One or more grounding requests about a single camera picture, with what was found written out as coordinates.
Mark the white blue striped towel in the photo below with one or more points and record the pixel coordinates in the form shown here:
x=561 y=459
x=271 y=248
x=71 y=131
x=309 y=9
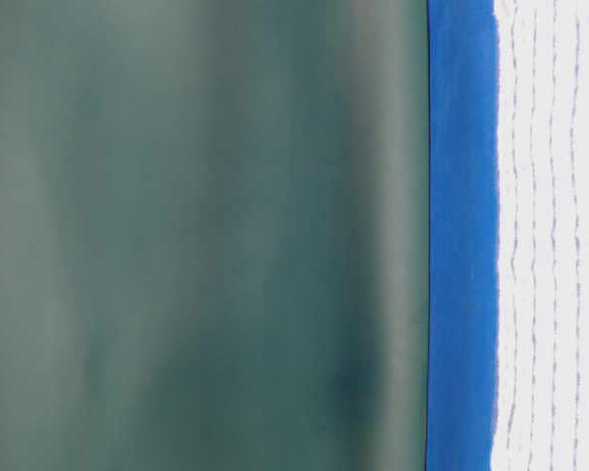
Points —
x=542 y=420

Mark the blue table cloth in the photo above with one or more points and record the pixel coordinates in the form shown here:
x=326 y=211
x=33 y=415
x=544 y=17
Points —
x=463 y=292

